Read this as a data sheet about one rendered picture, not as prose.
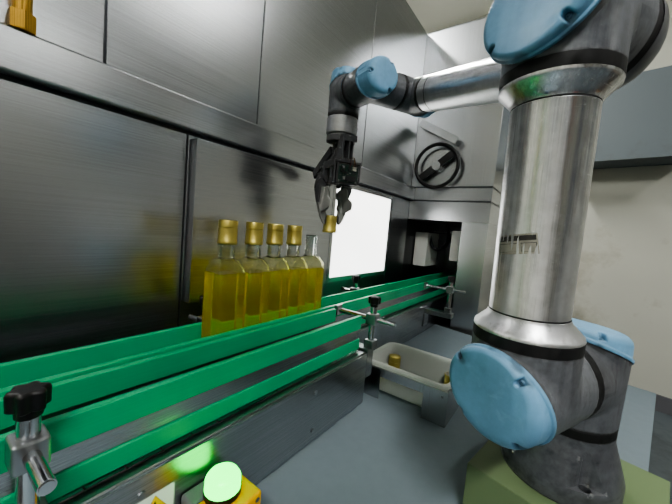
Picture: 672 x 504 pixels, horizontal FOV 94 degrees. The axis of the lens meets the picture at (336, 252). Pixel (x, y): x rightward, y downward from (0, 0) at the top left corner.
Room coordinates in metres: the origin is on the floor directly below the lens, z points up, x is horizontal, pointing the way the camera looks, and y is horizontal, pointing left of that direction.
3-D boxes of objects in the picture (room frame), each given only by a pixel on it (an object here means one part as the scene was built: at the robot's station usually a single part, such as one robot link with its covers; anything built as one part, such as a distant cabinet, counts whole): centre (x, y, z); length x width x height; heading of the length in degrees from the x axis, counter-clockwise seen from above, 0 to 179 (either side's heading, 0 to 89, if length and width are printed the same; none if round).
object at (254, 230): (0.62, 0.16, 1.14); 0.04 x 0.04 x 0.04
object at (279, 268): (0.67, 0.13, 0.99); 0.06 x 0.06 x 0.21; 54
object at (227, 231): (0.58, 0.20, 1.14); 0.04 x 0.04 x 0.04
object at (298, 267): (0.72, 0.10, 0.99); 0.06 x 0.06 x 0.21; 55
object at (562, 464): (0.45, -0.36, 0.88); 0.15 x 0.15 x 0.10
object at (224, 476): (0.37, 0.12, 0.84); 0.05 x 0.05 x 0.03
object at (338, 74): (0.79, 0.01, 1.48); 0.09 x 0.08 x 0.11; 30
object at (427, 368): (0.79, -0.23, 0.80); 0.22 x 0.17 x 0.09; 54
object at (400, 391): (0.81, -0.21, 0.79); 0.27 x 0.17 x 0.08; 54
